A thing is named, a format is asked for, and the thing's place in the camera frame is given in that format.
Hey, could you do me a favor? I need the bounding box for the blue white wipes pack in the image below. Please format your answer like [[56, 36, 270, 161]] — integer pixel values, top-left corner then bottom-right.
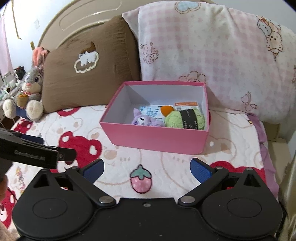
[[138, 105, 165, 119]]

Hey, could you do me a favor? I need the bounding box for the pink cardboard box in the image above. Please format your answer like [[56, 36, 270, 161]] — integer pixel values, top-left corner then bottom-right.
[[99, 81, 210, 155]]

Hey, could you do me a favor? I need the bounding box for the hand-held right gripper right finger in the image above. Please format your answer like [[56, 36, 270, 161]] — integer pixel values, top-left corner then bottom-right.
[[178, 158, 263, 206]]

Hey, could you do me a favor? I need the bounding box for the green yarn ball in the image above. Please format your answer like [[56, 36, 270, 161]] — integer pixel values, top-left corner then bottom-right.
[[165, 108, 206, 131]]

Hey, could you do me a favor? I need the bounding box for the beige headboard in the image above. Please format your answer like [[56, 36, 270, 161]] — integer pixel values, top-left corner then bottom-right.
[[37, 0, 220, 61]]

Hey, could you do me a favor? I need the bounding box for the pink curtain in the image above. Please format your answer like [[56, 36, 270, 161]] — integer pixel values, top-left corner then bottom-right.
[[0, 14, 13, 72]]

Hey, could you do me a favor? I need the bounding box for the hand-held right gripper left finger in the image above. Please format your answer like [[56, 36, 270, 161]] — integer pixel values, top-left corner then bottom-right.
[[32, 159, 117, 207]]

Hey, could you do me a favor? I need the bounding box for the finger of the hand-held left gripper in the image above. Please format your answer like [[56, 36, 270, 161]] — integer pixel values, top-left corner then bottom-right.
[[17, 134, 44, 145], [57, 147, 78, 162]]

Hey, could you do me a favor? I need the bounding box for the orange makeup sponge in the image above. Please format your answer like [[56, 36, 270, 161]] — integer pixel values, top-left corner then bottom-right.
[[161, 105, 175, 117]]

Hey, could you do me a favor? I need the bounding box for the grey rabbit plush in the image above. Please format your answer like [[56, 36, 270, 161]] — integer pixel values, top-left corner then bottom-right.
[[2, 46, 50, 122]]

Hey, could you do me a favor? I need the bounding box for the pink floral pillow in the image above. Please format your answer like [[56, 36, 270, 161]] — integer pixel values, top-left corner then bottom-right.
[[122, 0, 296, 123]]

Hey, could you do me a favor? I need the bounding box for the black white plush toy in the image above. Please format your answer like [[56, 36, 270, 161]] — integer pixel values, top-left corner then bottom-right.
[[13, 66, 26, 86]]

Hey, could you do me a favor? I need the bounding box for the purple ruffled bed sheet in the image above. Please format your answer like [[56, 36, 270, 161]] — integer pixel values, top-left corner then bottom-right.
[[247, 113, 280, 197]]

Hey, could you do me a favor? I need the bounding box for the brown pillow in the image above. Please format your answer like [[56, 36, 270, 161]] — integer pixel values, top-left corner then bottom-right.
[[42, 16, 141, 114]]

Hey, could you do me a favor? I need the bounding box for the clear orange-label card case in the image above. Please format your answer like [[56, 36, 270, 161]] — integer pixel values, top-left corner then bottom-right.
[[174, 101, 202, 113]]

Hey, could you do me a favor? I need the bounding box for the purple plush toy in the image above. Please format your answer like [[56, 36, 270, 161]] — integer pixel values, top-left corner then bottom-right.
[[131, 108, 166, 127]]

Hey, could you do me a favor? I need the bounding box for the golden cloth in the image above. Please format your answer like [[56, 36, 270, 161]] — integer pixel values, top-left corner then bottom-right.
[[279, 155, 296, 241]]

